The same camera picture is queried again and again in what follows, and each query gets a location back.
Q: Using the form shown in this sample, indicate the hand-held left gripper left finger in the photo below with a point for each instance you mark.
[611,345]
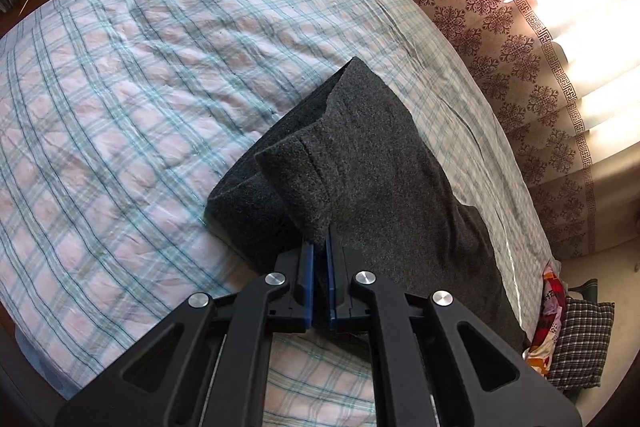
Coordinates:
[308,287]

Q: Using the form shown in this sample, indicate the dark grey blanket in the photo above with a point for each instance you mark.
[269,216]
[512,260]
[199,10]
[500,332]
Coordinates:
[375,167]

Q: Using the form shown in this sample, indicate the patterned beige curtain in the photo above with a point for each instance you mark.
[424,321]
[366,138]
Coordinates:
[490,7]

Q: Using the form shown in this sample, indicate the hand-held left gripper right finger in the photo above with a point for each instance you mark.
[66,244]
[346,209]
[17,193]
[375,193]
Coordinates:
[330,287]

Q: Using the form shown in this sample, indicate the bed with plaid sheet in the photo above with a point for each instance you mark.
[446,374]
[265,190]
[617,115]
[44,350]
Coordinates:
[125,107]

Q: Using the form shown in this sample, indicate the colourful printed cloth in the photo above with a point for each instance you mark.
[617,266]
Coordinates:
[547,332]

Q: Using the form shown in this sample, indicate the checked pillow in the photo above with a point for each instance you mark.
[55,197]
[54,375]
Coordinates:
[582,337]

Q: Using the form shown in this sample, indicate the dark green chair frame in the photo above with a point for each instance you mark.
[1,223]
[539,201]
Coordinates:
[587,289]

